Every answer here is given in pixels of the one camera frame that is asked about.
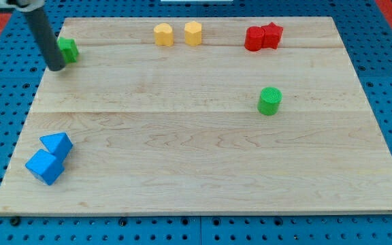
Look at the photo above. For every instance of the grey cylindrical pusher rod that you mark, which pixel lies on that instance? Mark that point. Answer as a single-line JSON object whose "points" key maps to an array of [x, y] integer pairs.
{"points": [[45, 38]]}

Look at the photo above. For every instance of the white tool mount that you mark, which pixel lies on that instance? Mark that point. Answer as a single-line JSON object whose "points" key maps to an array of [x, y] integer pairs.
{"points": [[26, 5]]}

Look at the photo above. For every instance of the green star block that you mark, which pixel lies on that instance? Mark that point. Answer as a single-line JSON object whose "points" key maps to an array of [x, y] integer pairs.
{"points": [[69, 49]]}

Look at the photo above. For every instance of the red star block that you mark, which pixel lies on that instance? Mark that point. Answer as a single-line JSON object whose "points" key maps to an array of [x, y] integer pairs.
{"points": [[272, 35]]}

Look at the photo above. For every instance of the blue triangle block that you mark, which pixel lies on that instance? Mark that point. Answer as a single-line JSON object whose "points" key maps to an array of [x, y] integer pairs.
{"points": [[58, 144]]}

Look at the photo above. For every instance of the yellow heart block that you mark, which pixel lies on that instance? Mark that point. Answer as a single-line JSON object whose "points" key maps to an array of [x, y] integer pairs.
{"points": [[163, 35]]}

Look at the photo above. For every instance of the blue cube block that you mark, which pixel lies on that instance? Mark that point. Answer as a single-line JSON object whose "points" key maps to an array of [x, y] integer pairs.
{"points": [[45, 167]]}

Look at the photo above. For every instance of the yellow hexagon block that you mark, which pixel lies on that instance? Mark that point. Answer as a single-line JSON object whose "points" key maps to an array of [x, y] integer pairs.
{"points": [[193, 33]]}

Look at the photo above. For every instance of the wooden board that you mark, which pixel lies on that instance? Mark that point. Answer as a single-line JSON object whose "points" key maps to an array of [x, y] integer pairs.
{"points": [[175, 131]]}

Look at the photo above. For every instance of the red cylinder block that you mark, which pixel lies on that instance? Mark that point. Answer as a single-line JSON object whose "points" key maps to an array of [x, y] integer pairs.
{"points": [[254, 38]]}

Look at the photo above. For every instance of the green cylinder block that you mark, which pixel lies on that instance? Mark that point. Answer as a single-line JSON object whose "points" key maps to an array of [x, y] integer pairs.
{"points": [[269, 101]]}

